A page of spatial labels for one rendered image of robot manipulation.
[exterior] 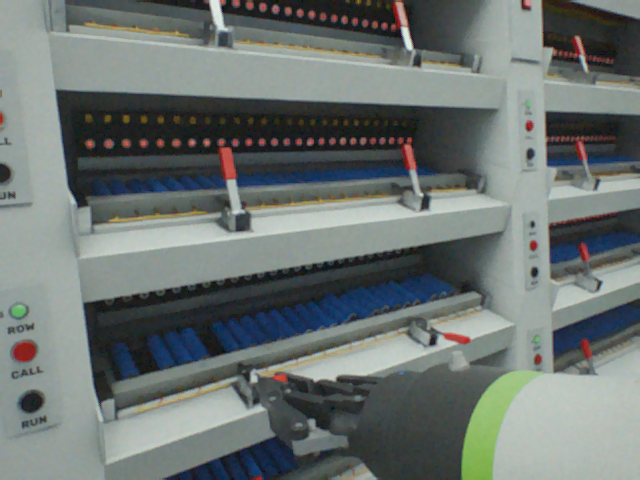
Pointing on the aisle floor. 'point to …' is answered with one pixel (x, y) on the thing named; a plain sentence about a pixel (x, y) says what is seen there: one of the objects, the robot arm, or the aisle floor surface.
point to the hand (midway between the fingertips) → (286, 393)
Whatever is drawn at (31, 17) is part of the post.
